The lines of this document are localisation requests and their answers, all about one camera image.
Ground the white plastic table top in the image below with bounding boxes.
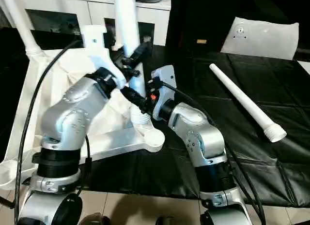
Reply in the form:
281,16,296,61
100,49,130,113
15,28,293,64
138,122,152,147
0,47,166,191

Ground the black cabinet with gold label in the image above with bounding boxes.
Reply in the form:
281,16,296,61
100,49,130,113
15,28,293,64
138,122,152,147
166,0,239,53

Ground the white cabinet with glass doors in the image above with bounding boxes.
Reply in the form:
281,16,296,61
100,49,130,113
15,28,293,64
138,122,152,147
0,0,171,47

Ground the black work mat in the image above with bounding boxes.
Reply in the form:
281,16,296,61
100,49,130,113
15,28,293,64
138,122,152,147
0,26,310,208

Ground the dark brown rounded object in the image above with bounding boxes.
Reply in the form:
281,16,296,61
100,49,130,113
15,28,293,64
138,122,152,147
156,216,181,225
83,212,111,225

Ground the grey curtain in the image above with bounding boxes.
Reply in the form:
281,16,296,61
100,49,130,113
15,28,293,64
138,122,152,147
0,3,15,30

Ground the white flat board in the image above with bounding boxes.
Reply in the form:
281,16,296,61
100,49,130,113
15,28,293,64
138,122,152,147
297,60,310,75

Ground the black metal rod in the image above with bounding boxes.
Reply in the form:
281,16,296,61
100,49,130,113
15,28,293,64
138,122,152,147
0,197,15,209

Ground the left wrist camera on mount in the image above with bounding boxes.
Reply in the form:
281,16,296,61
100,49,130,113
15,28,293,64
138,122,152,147
81,24,128,90

